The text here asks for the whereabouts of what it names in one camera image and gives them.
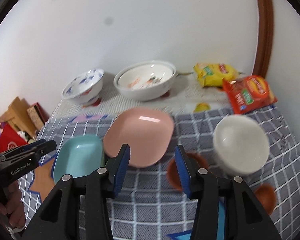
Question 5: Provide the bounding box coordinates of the brown wooden door frame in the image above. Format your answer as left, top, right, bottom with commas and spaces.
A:
253, 0, 274, 78

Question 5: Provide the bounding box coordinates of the small brown saucer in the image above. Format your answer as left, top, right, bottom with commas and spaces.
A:
254, 184, 277, 215

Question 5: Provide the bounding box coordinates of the large brown saucer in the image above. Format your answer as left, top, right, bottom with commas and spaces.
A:
166, 153, 209, 192

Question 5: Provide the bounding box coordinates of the grey checked tablecloth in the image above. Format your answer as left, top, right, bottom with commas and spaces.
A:
17, 104, 300, 240

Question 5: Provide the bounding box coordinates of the pink square plate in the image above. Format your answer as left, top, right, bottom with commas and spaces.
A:
103, 107, 174, 168

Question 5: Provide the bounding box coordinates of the person's left hand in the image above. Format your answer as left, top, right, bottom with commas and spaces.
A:
0, 181, 26, 229

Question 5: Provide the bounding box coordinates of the white swirl bowl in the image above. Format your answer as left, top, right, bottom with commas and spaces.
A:
212, 114, 270, 176

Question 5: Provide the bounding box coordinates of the blue crane patterned bowl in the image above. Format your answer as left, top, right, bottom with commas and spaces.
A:
62, 68, 104, 106

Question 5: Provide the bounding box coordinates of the newspaper print table cover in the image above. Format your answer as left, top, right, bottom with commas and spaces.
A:
50, 74, 230, 120

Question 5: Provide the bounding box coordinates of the large white ceramic bowl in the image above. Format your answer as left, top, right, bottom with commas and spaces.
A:
113, 60, 177, 101

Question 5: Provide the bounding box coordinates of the red paper bag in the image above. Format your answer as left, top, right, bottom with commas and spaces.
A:
0, 124, 27, 153

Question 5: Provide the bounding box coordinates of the teal square dish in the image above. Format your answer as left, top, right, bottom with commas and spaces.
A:
52, 134, 104, 183

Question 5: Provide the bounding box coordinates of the lemon rabbit white bowl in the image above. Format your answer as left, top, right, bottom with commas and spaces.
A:
117, 63, 175, 90

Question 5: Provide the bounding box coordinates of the red patterned book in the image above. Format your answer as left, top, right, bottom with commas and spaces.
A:
27, 102, 50, 132

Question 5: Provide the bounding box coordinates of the yellow chips bag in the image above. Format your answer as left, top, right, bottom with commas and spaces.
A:
193, 63, 239, 87

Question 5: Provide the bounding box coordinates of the red chips bag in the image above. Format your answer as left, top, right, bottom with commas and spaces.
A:
223, 75, 277, 114

